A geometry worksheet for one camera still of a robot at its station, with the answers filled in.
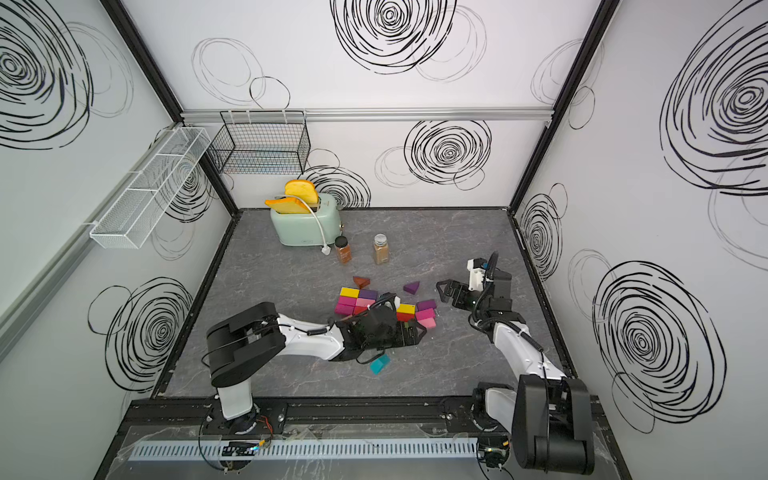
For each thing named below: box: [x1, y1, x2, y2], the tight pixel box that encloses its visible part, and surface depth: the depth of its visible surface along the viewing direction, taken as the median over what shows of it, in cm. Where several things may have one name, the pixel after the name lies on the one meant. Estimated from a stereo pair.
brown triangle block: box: [353, 276, 370, 289], surface depth 101 cm
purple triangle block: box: [403, 281, 420, 295], surface depth 100 cm
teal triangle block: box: [369, 354, 391, 375], surface depth 82 cm
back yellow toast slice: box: [284, 179, 319, 206], surface depth 100 cm
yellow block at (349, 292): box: [339, 287, 360, 299], surface depth 98 cm
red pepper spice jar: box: [334, 235, 352, 265], surface depth 101 cm
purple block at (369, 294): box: [359, 289, 379, 300], surface depth 99 cm
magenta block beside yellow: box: [338, 295, 357, 306], surface depth 97 cm
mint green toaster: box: [270, 192, 341, 246], surface depth 101 cm
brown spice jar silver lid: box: [373, 233, 389, 265], surface depth 101 cm
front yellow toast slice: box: [264, 197, 311, 214], surface depth 98 cm
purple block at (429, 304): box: [416, 299, 437, 311], surface depth 95 cm
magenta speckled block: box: [334, 303, 355, 315], surface depth 93 cm
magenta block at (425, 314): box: [415, 308, 435, 320], surface depth 93 cm
